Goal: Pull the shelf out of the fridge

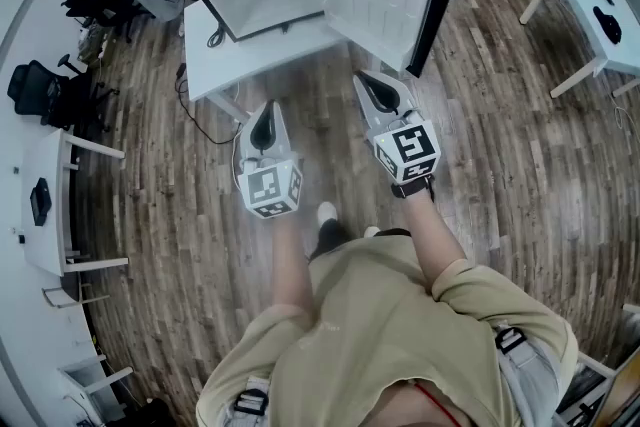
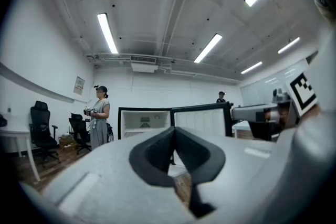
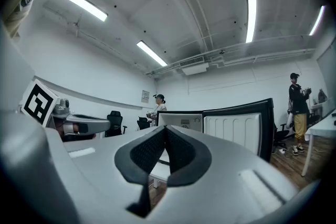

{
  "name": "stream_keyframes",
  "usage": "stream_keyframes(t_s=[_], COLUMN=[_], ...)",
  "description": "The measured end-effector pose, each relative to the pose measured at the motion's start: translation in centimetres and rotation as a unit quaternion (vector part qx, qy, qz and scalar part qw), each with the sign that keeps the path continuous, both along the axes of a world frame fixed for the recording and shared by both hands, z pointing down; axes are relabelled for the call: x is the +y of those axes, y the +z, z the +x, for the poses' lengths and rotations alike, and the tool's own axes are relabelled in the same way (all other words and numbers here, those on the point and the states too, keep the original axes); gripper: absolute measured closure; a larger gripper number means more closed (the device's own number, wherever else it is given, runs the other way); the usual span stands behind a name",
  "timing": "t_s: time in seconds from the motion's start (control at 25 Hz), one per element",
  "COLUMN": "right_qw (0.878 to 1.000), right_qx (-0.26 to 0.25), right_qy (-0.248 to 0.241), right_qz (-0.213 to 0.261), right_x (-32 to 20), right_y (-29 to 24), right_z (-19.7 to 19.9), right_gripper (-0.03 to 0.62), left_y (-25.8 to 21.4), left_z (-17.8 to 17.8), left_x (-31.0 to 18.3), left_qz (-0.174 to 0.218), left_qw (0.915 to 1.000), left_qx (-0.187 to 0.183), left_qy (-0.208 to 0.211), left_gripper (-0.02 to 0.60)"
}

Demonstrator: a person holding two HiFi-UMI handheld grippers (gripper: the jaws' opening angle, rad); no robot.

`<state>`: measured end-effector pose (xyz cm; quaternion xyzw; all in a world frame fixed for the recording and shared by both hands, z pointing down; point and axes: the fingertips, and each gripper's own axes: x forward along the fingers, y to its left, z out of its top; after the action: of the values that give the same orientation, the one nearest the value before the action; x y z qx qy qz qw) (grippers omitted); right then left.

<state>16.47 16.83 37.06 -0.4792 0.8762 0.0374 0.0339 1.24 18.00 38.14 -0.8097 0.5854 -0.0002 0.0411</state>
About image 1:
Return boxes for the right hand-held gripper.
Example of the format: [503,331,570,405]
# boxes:
[353,70,442,185]

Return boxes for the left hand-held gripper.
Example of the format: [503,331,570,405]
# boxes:
[234,99,305,220]

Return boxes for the person's right forearm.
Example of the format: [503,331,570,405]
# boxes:
[398,187,470,297]

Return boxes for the person's left forearm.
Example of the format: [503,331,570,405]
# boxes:
[271,212,317,314]

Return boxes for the person's black trousers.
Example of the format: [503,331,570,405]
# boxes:
[308,218,353,262]

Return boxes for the beige t-shirt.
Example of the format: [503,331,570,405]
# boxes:
[194,228,581,427]

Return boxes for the black box device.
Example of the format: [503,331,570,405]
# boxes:
[29,176,54,227]

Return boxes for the long white desk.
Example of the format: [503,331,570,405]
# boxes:
[19,128,130,278]

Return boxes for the black curved device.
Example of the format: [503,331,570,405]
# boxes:
[592,5,623,45]

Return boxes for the white low shelf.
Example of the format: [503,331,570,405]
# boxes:
[56,353,135,412]

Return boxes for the black floor cable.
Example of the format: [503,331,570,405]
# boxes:
[173,63,244,147]

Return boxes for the black strap buckle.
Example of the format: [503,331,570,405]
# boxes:
[493,325,529,357]
[231,387,271,417]

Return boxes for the red neck cord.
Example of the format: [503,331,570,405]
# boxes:
[412,380,464,427]

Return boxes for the grey harness strap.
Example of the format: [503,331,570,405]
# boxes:
[494,324,567,427]

